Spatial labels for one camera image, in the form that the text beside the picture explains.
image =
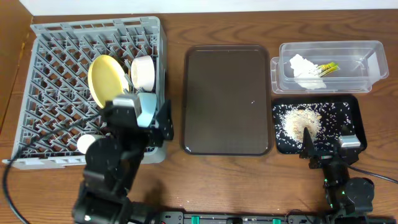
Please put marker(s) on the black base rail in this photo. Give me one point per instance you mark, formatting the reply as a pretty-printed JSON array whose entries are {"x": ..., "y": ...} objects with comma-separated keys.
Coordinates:
[{"x": 181, "y": 216}]

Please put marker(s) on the clear plastic bin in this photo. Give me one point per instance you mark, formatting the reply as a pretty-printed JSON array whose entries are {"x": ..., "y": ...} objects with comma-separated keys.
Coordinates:
[{"x": 362, "y": 63}]

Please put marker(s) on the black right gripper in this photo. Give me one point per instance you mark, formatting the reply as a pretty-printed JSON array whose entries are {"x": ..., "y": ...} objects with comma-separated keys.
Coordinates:
[{"x": 325, "y": 157}]

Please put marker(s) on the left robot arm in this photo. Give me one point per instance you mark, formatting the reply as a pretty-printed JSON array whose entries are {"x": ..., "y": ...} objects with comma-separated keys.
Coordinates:
[{"x": 112, "y": 164}]

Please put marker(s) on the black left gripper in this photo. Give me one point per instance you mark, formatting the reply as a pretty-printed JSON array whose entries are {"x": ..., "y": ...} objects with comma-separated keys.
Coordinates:
[{"x": 137, "y": 131}]

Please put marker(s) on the white cup in rack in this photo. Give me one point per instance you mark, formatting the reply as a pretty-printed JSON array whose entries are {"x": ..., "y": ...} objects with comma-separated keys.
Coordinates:
[{"x": 86, "y": 140}]

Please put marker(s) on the yellow plate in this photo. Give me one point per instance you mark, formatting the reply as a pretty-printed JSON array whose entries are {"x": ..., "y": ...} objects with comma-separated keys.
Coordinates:
[{"x": 106, "y": 80}]

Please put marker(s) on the green foil wrapper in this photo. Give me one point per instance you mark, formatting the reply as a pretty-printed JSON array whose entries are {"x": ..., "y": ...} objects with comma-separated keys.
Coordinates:
[{"x": 325, "y": 69}]

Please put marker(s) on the grey dishwasher rack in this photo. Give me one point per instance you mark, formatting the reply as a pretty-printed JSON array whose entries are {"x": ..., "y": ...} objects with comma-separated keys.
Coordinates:
[{"x": 57, "y": 106}]

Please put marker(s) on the light blue bowl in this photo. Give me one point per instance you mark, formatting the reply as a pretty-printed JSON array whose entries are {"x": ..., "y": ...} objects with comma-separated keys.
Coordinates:
[{"x": 148, "y": 107}]

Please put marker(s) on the pile of rice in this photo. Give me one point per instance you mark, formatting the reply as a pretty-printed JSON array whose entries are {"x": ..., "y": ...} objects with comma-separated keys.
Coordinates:
[{"x": 323, "y": 120}]

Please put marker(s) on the white napkin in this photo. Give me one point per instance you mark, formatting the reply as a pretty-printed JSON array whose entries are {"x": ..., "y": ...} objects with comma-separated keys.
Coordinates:
[{"x": 305, "y": 73}]

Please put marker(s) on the white cup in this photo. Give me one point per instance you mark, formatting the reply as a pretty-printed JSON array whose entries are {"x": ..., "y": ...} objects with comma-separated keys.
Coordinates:
[
  {"x": 86, "y": 140},
  {"x": 143, "y": 73}
]

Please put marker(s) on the black food waste tray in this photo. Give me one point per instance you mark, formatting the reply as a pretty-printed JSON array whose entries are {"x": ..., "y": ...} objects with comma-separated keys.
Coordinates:
[{"x": 355, "y": 112}]

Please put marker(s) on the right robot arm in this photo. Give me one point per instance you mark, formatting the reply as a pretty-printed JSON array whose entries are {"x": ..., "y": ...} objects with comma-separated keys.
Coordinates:
[{"x": 350, "y": 198}]

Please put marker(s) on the dark brown serving tray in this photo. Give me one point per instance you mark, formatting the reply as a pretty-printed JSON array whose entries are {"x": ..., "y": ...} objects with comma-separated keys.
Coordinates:
[{"x": 226, "y": 104}]

